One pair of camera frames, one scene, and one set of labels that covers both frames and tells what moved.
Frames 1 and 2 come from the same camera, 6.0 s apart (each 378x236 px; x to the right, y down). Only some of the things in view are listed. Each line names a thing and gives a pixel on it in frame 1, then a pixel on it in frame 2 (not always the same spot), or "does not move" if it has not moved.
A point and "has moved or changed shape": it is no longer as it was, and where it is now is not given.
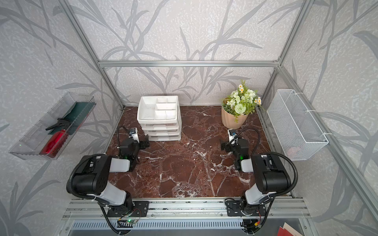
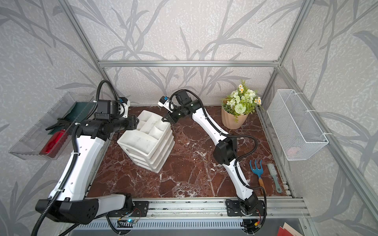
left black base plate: x=134 y=209 does not move
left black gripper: x=141 y=143 -> x=133 y=122
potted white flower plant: x=239 y=103 does not move
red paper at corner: x=283 y=231 does not move
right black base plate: x=233 y=209 does not move
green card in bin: x=77 y=116 does not move
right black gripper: x=228 y=146 -> x=171 y=118
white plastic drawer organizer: x=159 y=117 has moved or changed shape
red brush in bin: x=54 y=144 does not move
